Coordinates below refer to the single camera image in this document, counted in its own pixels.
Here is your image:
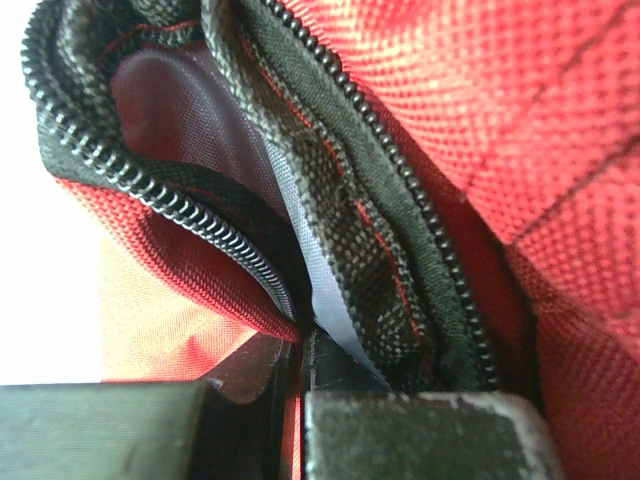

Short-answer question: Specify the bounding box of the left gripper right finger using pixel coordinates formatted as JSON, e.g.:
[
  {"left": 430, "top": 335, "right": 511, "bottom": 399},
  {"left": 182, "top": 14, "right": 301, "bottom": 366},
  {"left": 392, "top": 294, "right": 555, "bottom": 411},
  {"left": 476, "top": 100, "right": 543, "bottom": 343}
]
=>
[{"left": 301, "top": 331, "right": 565, "bottom": 479}]

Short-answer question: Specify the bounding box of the red backpack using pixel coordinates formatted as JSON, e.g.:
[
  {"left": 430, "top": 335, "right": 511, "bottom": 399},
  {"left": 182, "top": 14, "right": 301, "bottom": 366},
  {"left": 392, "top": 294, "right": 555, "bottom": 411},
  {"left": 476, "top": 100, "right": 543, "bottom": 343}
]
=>
[{"left": 22, "top": 1, "right": 639, "bottom": 479}]

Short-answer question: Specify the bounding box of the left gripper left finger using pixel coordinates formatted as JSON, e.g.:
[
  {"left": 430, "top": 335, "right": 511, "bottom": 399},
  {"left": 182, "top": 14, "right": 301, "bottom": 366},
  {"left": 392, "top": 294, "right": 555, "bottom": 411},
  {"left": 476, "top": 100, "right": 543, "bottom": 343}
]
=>
[{"left": 1, "top": 334, "right": 298, "bottom": 479}]

